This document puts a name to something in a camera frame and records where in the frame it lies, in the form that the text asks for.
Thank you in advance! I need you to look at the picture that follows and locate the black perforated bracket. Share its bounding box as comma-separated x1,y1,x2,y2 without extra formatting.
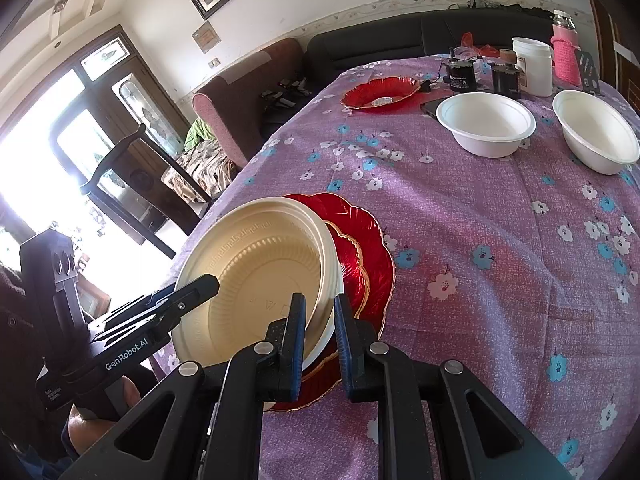
574,50,602,95

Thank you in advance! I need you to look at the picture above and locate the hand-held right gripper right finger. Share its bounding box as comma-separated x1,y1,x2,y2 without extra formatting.
334,292,576,480

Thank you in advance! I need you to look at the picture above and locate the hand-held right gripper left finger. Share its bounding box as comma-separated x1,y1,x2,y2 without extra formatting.
57,292,307,480

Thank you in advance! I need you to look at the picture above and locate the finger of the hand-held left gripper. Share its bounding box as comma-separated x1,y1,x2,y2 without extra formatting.
102,274,221,343

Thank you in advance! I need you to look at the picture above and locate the red plate with round sticker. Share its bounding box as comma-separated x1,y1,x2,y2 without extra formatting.
320,217,374,322

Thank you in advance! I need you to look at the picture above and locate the green cloth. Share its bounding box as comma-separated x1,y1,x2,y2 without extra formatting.
184,117,217,149

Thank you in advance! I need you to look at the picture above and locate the dark wooden glass door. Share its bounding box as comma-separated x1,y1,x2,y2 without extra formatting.
0,24,197,261

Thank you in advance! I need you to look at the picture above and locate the dark wooden chair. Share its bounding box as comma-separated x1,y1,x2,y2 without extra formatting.
79,123,214,260

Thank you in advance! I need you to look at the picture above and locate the purple floral tablecloth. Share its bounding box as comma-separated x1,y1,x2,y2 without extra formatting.
150,55,640,480

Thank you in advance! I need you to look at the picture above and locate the brown armchair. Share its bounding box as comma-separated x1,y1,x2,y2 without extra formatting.
192,37,322,172

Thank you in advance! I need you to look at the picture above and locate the striped patterned blanket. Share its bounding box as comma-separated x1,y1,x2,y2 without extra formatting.
161,137,242,207

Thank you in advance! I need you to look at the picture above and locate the thermos with pink sleeve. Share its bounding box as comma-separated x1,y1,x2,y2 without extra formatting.
550,10,584,86

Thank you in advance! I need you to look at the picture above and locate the small red gold-rimmed plate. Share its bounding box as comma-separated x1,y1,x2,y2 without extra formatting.
340,76,422,111

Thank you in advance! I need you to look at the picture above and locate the black cylindrical motor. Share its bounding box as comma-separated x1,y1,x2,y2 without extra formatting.
491,62,524,99
444,57,479,94

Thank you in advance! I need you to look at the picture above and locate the red plate with gold print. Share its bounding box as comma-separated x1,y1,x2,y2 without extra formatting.
269,192,397,414

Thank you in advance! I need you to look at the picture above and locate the black sofa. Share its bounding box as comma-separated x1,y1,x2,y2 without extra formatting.
305,7,594,97

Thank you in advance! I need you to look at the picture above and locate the brown wooden cabinet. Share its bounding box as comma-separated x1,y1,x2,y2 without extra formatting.
584,0,640,92

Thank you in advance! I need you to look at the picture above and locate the white plastic jar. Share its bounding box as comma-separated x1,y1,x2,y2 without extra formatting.
511,36,555,97

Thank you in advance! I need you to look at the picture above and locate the small wall plaque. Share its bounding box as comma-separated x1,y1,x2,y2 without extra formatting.
191,22,221,54

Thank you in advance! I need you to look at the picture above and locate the red plastic bag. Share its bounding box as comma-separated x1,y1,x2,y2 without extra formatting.
459,32,502,59

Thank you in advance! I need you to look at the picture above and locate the cream plastic plate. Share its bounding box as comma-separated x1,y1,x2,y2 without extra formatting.
172,196,337,369

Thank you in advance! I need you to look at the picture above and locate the black phone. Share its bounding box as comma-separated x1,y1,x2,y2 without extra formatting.
419,97,452,120

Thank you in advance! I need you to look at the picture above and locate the large white bowl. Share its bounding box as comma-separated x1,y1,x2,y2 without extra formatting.
299,220,347,372

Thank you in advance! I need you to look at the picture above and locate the person's left hand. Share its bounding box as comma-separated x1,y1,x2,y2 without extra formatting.
66,376,141,454

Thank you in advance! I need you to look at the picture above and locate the deep white bowl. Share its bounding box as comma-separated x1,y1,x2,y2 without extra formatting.
551,89,640,176

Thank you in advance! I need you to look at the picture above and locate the shallow white bowl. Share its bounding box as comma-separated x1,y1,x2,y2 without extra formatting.
435,92,536,158

